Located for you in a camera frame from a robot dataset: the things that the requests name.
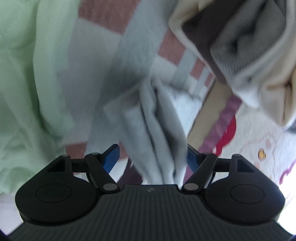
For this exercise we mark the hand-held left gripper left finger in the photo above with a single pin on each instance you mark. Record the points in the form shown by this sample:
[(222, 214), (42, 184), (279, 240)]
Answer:
[(112, 157)]

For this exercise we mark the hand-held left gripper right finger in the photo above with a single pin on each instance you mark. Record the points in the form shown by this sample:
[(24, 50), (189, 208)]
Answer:
[(192, 160)]

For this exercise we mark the light grey garment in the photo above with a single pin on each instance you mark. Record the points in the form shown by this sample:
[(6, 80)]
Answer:
[(157, 129)]

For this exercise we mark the stack of folded clothes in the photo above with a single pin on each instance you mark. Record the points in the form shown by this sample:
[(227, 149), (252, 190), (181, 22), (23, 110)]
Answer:
[(242, 46)]

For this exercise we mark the bear printed quilt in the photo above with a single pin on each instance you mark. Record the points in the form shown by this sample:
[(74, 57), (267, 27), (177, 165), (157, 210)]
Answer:
[(254, 139)]

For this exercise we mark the plaid cartoon blanket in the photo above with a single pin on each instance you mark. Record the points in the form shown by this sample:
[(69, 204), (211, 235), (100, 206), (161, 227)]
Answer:
[(129, 46)]

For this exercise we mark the pale green garment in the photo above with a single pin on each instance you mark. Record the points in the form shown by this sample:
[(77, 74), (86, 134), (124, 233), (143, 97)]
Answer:
[(27, 69)]

